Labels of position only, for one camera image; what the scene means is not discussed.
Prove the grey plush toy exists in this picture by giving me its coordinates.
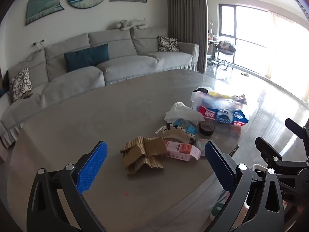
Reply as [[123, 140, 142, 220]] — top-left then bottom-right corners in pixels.
[[114, 18, 149, 31]]

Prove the white trash bin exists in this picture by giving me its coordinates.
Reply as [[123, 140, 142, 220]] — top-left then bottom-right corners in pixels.
[[208, 164, 288, 223]]

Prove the left teal wall panel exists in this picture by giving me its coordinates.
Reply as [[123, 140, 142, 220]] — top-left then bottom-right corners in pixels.
[[25, 0, 64, 26]]

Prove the grey-brown curtain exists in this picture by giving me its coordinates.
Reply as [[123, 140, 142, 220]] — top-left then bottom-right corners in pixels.
[[168, 0, 208, 72]]

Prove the wall outlet with cable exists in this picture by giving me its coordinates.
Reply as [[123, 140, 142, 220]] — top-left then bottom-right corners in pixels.
[[25, 38, 46, 62]]

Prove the black tape roll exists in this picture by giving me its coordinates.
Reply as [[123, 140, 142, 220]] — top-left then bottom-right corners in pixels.
[[199, 121, 215, 136]]

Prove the cardboard strip with labels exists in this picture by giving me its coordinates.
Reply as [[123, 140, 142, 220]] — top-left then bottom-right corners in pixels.
[[155, 123, 197, 145]]

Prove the zip bag with blue gloves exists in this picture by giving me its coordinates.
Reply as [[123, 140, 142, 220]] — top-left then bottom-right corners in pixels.
[[173, 118, 197, 135]]

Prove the torn brown cardboard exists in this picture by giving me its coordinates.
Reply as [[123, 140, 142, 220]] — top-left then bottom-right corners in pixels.
[[120, 136, 167, 175]]

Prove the floral cushion near curtain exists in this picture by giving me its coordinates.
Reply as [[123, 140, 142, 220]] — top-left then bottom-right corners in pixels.
[[158, 36, 179, 52]]

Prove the office chair with clothes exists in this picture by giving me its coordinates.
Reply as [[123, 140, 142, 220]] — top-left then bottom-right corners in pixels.
[[215, 40, 236, 70]]

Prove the grey fabric sofa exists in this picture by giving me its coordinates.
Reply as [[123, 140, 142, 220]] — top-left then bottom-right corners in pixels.
[[1, 27, 199, 147]]

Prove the white desk with items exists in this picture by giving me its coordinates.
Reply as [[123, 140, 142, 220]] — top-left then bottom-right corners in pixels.
[[207, 20, 222, 66]]

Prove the teal cushion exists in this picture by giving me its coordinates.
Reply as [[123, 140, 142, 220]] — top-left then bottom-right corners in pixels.
[[64, 43, 110, 72]]

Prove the clear bag of trash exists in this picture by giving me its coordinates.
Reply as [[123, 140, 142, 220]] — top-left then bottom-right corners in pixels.
[[191, 87, 249, 127]]

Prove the floral cushion near outlet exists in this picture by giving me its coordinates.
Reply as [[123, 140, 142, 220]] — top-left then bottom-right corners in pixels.
[[10, 67, 32, 102]]

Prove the round cartoon keychain pouch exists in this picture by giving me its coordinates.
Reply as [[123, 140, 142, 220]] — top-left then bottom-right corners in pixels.
[[195, 139, 209, 157]]

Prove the pink paper box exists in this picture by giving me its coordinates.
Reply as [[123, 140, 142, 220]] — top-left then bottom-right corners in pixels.
[[165, 140, 201, 161]]

